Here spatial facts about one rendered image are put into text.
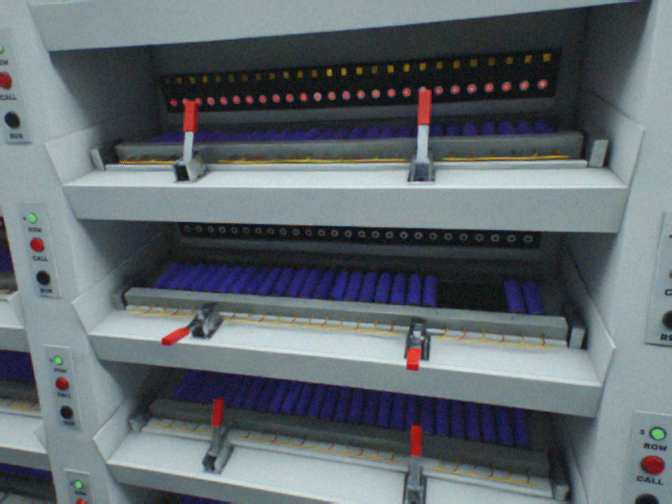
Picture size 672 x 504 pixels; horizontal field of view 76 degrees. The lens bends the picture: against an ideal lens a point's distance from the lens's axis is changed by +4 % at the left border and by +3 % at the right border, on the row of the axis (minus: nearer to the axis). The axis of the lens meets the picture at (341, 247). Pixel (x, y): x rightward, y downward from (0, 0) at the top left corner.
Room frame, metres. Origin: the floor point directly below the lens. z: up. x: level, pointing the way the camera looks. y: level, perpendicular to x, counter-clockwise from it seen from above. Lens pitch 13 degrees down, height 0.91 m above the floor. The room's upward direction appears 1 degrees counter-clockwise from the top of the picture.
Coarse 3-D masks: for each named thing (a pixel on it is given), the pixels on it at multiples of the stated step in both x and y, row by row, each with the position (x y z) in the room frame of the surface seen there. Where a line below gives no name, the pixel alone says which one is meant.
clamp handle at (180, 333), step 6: (204, 318) 0.50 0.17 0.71; (192, 324) 0.48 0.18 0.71; (198, 324) 0.48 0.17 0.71; (174, 330) 0.45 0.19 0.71; (180, 330) 0.45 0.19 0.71; (186, 330) 0.46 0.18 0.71; (168, 336) 0.44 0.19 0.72; (174, 336) 0.44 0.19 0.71; (180, 336) 0.45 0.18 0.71; (162, 342) 0.43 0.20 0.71; (168, 342) 0.43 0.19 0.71; (174, 342) 0.43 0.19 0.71
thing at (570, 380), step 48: (192, 240) 0.68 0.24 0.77; (240, 240) 0.65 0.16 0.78; (288, 240) 0.64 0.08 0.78; (96, 288) 0.54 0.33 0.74; (576, 288) 0.48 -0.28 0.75; (96, 336) 0.52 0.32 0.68; (144, 336) 0.51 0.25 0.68; (240, 336) 0.49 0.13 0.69; (288, 336) 0.48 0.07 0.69; (336, 336) 0.47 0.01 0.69; (384, 336) 0.47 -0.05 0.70; (432, 336) 0.46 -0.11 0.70; (576, 336) 0.42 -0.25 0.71; (336, 384) 0.45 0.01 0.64; (384, 384) 0.44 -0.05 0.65; (432, 384) 0.42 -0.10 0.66; (480, 384) 0.41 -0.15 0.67; (528, 384) 0.39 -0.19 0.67; (576, 384) 0.38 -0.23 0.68
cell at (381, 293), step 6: (384, 276) 0.56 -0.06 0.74; (390, 276) 0.56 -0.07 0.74; (378, 282) 0.55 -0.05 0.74; (384, 282) 0.54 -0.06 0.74; (390, 282) 0.55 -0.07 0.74; (378, 288) 0.53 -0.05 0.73; (384, 288) 0.53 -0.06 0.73; (390, 288) 0.54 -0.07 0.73; (378, 294) 0.52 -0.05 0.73; (384, 294) 0.52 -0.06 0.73; (378, 300) 0.51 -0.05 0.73; (384, 300) 0.51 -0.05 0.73
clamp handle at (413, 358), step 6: (414, 330) 0.43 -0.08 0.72; (420, 330) 0.43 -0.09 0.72; (414, 336) 0.43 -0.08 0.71; (420, 336) 0.43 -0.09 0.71; (414, 342) 0.42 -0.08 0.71; (420, 342) 0.42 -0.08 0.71; (414, 348) 0.40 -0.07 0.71; (408, 354) 0.38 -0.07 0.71; (414, 354) 0.38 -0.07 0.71; (408, 360) 0.37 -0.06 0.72; (414, 360) 0.37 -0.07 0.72; (408, 366) 0.37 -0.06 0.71; (414, 366) 0.37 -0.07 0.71
